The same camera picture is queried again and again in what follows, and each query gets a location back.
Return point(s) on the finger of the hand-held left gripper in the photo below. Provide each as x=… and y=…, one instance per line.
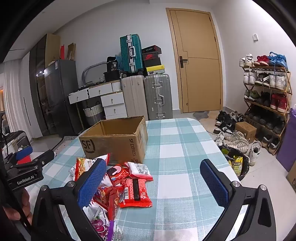
x=24, y=153
x=44, y=158

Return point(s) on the white curtain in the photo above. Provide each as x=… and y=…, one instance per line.
x=16, y=99

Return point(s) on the grey curved frame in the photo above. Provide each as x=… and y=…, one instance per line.
x=86, y=69

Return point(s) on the dark grey fridge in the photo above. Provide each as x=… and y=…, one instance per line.
x=60, y=97

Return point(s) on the brown cardboard box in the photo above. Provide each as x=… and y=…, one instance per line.
x=111, y=143

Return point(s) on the woven basket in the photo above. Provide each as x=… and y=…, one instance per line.
x=92, y=114

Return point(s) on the striped floor mat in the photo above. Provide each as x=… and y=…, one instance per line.
x=68, y=140

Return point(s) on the white desk with drawers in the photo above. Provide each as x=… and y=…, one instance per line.
x=113, y=99

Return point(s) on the grey floor mat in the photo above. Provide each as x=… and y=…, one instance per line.
x=201, y=115

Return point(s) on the red yellow noodle packet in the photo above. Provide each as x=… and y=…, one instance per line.
x=82, y=167

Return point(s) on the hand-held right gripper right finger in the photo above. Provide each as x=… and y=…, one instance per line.
x=214, y=185

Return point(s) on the small cardboard box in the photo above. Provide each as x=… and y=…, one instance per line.
x=245, y=132

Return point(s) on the black trash bin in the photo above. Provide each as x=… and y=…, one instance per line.
x=244, y=172

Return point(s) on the black shoe box red logo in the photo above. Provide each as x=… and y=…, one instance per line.
x=151, y=59

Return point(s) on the brown cardboard sheets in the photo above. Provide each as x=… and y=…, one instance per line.
x=71, y=52

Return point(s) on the black printed box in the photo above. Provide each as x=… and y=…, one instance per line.
x=112, y=64

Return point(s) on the white wall switch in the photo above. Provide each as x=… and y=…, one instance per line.
x=255, y=37

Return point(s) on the teal suitcase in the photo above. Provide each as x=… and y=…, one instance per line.
x=126, y=53

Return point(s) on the red cookie packet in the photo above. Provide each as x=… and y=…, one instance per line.
x=118, y=173

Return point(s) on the pile of sneakers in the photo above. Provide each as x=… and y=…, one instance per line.
x=233, y=139

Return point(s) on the tan wooden door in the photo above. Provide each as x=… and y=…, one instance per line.
x=196, y=81

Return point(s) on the person's left hand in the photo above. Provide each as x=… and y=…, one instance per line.
x=23, y=204

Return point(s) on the red cracker bag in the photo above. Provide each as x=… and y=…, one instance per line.
x=108, y=199

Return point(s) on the purple white snack packet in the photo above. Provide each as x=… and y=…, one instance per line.
x=99, y=224

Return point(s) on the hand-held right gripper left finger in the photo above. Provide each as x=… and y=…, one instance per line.
x=92, y=183

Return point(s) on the red packet with black stripe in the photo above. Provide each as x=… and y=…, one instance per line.
x=143, y=194

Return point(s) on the dark chair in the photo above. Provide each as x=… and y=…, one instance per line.
x=15, y=136

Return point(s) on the beige suitcase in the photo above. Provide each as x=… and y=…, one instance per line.
x=134, y=97

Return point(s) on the flat red bag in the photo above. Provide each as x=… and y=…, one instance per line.
x=62, y=52

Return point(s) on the white red-edged packet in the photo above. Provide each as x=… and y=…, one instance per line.
x=138, y=170

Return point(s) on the dark wardrobe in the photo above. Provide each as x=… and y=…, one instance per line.
x=39, y=92

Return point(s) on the yellow black shoe box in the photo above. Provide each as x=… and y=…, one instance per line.
x=155, y=69

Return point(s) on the purple bag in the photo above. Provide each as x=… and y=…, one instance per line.
x=288, y=139

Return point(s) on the silver suitcase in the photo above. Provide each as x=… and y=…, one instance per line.
x=152, y=97

